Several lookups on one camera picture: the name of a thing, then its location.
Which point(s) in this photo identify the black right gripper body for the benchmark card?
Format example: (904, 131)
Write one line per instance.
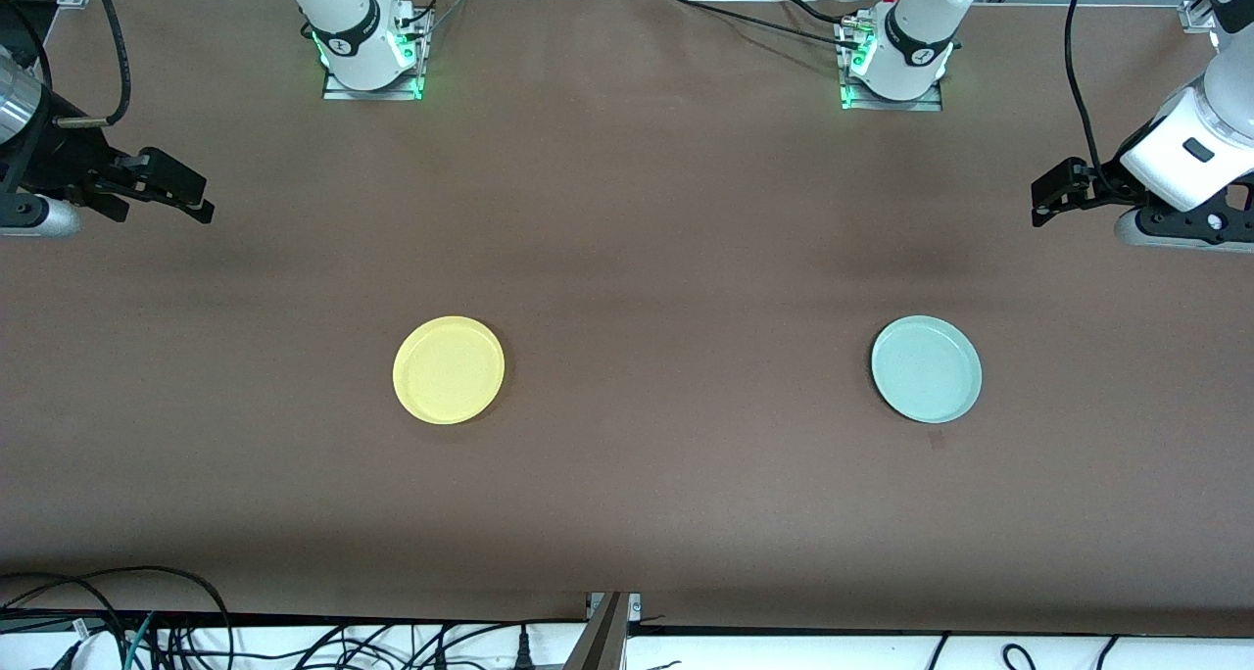
(61, 164)

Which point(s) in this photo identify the yellow round plate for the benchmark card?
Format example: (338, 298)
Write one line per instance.
(449, 370)

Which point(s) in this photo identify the white lower shelf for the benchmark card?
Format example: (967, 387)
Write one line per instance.
(784, 652)

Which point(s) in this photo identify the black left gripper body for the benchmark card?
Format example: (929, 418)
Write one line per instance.
(1105, 186)

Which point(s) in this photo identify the brown table cover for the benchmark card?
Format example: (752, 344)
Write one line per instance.
(627, 259)

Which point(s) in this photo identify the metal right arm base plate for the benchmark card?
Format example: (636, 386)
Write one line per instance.
(338, 93)

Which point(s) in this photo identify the pale green round plate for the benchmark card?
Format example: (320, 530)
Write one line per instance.
(926, 369)

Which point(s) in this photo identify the black power plug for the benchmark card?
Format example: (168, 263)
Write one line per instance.
(523, 650)

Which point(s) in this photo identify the aluminium frame post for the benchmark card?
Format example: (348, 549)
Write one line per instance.
(602, 641)

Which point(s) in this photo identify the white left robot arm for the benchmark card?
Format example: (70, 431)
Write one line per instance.
(921, 14)

